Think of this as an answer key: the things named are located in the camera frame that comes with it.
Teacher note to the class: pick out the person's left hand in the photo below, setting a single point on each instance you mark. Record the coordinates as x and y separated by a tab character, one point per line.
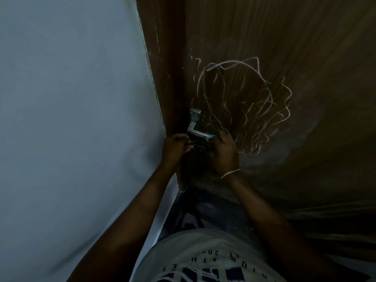
173	149

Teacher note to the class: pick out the person's left forearm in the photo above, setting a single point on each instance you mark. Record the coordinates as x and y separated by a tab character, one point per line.
129	226

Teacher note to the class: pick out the person's right forearm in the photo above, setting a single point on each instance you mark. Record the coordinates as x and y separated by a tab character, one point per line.
276	232

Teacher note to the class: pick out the black door latch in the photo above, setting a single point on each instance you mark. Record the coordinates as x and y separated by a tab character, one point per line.
199	146

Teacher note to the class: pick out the person's right hand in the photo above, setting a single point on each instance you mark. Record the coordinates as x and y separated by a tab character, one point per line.
224	155

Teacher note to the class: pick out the brown wooden door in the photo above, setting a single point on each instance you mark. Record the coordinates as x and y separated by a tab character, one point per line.
308	32

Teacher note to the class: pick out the white printed t-shirt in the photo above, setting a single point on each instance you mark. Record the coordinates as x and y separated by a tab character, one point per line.
205	246

